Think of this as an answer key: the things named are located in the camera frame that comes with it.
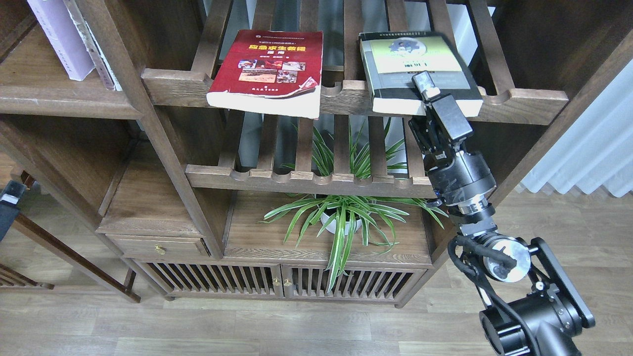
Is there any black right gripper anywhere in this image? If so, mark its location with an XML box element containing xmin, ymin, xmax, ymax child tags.
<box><xmin>409</xmin><ymin>71</ymin><xmax>497</xmax><ymax>208</ymax></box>

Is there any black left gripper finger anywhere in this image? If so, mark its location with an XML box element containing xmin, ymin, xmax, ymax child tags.
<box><xmin>0</xmin><ymin>180</ymin><xmax>27</xmax><ymax>241</ymax></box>

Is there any green and black book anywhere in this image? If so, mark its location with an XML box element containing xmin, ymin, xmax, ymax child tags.
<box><xmin>359</xmin><ymin>31</ymin><xmax>483</xmax><ymax>117</ymax></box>

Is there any pale purple book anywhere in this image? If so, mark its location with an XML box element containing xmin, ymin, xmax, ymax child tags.
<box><xmin>28</xmin><ymin>0</ymin><xmax>94</xmax><ymax>81</ymax></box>

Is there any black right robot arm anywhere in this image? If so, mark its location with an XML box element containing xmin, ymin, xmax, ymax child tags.
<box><xmin>409</xmin><ymin>71</ymin><xmax>595</xmax><ymax>356</ymax></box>

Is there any green spider plant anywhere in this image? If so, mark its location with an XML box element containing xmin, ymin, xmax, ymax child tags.
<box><xmin>260</xmin><ymin>129</ymin><xmax>448</xmax><ymax>292</ymax></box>

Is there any worn white standing book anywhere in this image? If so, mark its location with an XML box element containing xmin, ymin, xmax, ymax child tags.
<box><xmin>64</xmin><ymin>0</ymin><xmax>122</xmax><ymax>91</ymax></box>

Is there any brass drawer knob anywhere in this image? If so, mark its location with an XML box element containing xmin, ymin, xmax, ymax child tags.
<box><xmin>155</xmin><ymin>245</ymin><xmax>167</xmax><ymax>255</ymax></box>

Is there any red cover book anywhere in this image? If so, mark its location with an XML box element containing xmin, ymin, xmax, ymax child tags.
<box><xmin>206</xmin><ymin>29</ymin><xmax>323</xmax><ymax>119</ymax></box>

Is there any white plant pot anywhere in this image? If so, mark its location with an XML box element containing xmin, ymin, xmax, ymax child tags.
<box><xmin>321</xmin><ymin>208</ymin><xmax>362</xmax><ymax>235</ymax></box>

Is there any white curtain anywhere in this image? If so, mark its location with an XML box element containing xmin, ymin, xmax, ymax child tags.
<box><xmin>521</xmin><ymin>63</ymin><xmax>633</xmax><ymax>197</ymax></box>

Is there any dark wooden bookshelf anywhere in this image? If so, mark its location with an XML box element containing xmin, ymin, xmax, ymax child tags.
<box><xmin>1</xmin><ymin>0</ymin><xmax>632</xmax><ymax>308</ymax></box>

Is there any wooden chair frame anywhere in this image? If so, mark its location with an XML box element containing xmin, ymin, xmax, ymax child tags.
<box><xmin>0</xmin><ymin>148</ymin><xmax>142</xmax><ymax>303</ymax></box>

